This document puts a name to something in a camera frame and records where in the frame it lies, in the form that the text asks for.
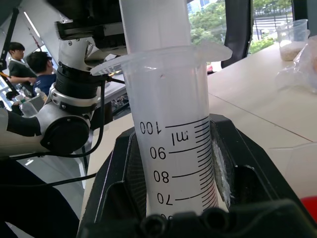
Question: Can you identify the white syringe plunger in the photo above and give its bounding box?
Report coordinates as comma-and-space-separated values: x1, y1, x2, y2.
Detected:
118, 0, 192, 55

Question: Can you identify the red cup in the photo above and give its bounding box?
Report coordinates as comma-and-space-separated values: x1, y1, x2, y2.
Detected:
300, 195, 317, 224

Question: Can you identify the thin black cable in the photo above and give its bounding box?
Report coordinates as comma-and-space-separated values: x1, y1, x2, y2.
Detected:
0, 173, 97, 188

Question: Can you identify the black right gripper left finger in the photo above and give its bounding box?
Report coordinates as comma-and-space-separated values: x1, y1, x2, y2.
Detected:
79, 130, 148, 224

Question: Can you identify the clear plastic syringe barrel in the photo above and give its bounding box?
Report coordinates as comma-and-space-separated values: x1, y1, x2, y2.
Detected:
90, 41, 233, 220

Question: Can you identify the clear plastic bag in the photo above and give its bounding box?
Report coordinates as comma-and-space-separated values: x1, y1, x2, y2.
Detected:
275, 34, 317, 94

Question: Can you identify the person in green shirt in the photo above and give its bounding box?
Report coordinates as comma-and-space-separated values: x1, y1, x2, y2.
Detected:
7, 42, 37, 99

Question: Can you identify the clear cup with grains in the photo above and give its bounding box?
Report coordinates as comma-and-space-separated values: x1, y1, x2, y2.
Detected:
276, 19, 310, 61

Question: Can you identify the person in navy shirt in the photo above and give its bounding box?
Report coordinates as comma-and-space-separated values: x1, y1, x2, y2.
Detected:
26, 51, 57, 98

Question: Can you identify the black chair backrest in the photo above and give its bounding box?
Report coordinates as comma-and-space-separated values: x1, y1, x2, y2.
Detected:
221, 0, 254, 69

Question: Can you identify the clear plastic water bottle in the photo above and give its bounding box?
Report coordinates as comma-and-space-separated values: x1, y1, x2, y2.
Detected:
18, 98, 38, 118
34, 87, 48, 101

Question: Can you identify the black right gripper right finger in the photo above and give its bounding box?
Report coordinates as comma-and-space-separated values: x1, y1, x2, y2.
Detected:
209, 114, 302, 207

